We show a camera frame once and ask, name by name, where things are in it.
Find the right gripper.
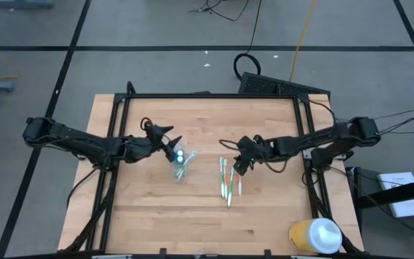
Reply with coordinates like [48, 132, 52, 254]
[232, 135, 266, 177]

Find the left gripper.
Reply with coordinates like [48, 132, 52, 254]
[134, 121, 183, 163]

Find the clear acrylic organizer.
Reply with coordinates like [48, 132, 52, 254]
[172, 145, 196, 183]

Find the black mesh computer case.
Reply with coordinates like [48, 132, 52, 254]
[237, 71, 332, 99]

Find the yellow wipes canister white lid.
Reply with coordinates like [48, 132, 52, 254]
[288, 217, 344, 255]

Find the black equipment cart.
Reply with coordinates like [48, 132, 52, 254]
[345, 165, 414, 259]

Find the black stand bar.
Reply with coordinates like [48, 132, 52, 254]
[354, 175, 414, 210]

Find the white booklet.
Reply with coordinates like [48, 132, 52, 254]
[377, 171, 414, 219]

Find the black aluminium table frame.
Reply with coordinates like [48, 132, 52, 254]
[57, 81, 366, 259]

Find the black cable with coil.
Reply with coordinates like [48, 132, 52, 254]
[232, 0, 264, 82]

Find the black floor cable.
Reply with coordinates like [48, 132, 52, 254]
[188, 0, 251, 22]

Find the yellow hanging cable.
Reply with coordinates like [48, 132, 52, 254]
[288, 0, 318, 82]

